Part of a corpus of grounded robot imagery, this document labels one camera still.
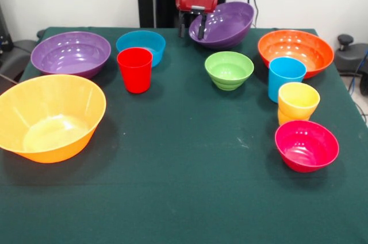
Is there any orange-red bowl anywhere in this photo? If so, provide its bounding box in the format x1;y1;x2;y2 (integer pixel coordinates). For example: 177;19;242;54
257;29;335;79

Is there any green bowl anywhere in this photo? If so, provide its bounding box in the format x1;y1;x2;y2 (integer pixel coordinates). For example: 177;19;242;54
204;51;255;92

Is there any blue cup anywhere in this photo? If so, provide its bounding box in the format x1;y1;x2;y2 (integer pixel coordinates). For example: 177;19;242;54
268;56;307;104

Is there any dark green tablecloth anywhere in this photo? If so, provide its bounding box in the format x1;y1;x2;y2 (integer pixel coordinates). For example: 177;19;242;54
0;26;368;244

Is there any purple bowl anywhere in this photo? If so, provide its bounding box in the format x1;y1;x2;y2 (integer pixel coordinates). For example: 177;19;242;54
189;1;256;49
30;31;112;79

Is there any blue cable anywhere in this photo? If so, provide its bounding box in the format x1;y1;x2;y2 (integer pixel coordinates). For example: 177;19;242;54
347;49;368;95

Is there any large yellow bowl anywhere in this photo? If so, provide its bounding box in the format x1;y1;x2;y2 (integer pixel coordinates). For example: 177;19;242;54
0;74;107;164

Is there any black wheeled base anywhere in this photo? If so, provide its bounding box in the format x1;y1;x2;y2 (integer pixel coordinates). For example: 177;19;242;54
0;39;40;83
335;34;368;97

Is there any pink bowl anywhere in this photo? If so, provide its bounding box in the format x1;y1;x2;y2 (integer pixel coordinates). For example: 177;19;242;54
274;120;340;173

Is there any red cup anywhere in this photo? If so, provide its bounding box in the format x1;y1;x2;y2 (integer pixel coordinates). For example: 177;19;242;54
116;47;154;94

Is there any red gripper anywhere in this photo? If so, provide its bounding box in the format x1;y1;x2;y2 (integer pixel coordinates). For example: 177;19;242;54
175;0;219;40

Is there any yellow cup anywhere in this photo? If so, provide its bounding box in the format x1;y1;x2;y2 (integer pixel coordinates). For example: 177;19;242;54
277;108;312;126
278;82;321;121

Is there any blue bowl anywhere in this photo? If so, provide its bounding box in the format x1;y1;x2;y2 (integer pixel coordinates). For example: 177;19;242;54
116;30;166;68

